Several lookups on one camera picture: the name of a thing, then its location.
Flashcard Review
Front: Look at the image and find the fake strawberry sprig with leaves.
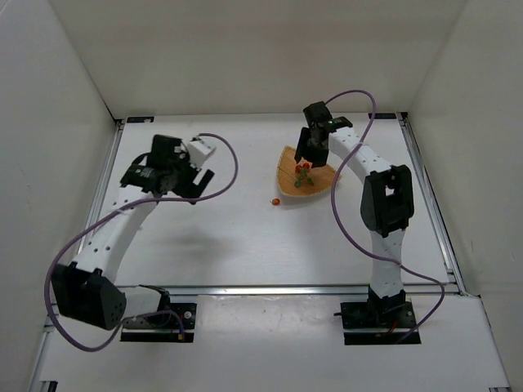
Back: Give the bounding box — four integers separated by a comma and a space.
294, 163, 314, 188

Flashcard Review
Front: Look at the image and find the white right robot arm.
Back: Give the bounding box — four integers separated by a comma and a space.
294, 101, 414, 314

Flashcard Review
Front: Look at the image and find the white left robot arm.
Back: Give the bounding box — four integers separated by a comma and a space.
51, 135, 216, 330

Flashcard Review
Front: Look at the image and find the woven triangular fruit basket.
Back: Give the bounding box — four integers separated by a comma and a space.
276, 145, 336, 198

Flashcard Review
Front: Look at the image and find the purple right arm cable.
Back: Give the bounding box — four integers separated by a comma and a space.
324, 89, 446, 344

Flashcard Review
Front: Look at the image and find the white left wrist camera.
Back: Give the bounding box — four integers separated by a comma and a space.
186, 136, 216, 169

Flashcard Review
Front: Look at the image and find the black right corner bracket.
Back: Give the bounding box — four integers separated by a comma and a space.
368, 113, 396, 121

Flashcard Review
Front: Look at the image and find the black corner bracket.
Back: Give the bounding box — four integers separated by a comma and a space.
368, 113, 396, 121
126, 116, 154, 123

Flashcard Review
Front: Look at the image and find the black left corner bracket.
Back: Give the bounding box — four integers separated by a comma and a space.
126, 116, 154, 123

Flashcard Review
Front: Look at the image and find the aluminium left table rail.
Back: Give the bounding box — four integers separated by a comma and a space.
84, 119, 125, 229

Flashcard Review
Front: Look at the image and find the aluminium table rail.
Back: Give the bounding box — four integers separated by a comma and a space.
397, 112, 470, 296
84, 119, 125, 229
163, 284, 458, 297

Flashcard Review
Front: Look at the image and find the aluminium right table rail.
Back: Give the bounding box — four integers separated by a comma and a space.
397, 112, 470, 296

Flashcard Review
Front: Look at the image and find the aluminium front table rail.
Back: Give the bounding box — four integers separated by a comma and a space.
163, 284, 458, 297

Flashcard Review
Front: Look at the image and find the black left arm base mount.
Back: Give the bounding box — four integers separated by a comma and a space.
120, 297, 198, 344

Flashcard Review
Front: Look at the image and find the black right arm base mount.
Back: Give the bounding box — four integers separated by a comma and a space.
333, 301, 422, 346

